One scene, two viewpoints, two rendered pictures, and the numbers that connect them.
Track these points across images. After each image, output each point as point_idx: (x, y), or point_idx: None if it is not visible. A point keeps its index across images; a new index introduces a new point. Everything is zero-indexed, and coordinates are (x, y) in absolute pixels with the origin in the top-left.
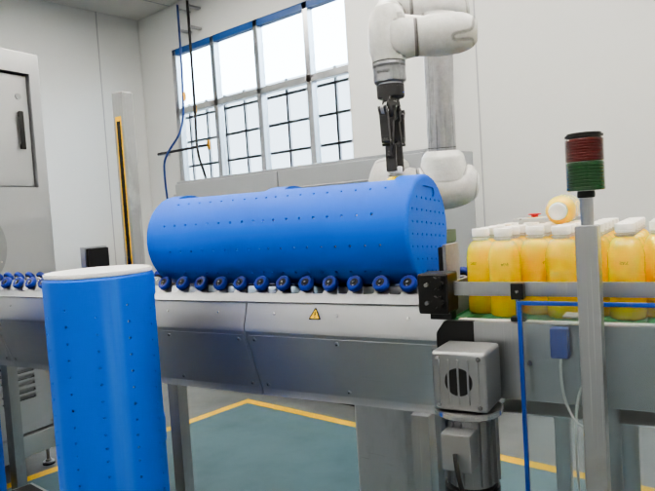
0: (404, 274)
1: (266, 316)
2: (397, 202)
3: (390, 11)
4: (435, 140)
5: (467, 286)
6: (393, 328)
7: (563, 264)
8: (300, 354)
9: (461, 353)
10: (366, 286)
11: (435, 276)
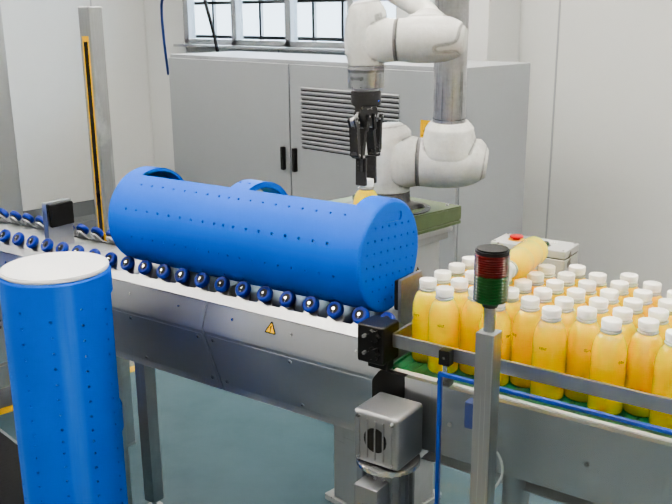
0: (357, 304)
1: (225, 320)
2: (352, 235)
3: (367, 13)
4: (439, 112)
5: (403, 341)
6: (341, 358)
7: None
8: (256, 362)
9: (379, 415)
10: None
11: (373, 328)
